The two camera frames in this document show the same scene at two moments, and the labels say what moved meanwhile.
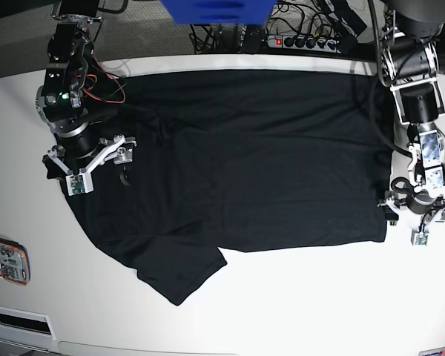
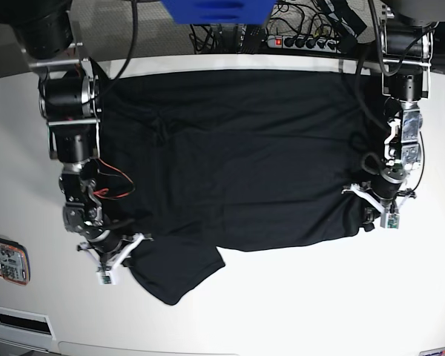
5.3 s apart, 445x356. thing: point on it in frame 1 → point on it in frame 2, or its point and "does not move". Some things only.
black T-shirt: (242, 162) does not move
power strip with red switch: (304, 43) does not move
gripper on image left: (78, 149) → (104, 239)
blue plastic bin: (220, 12) does not move
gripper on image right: (421, 202) → (385, 185)
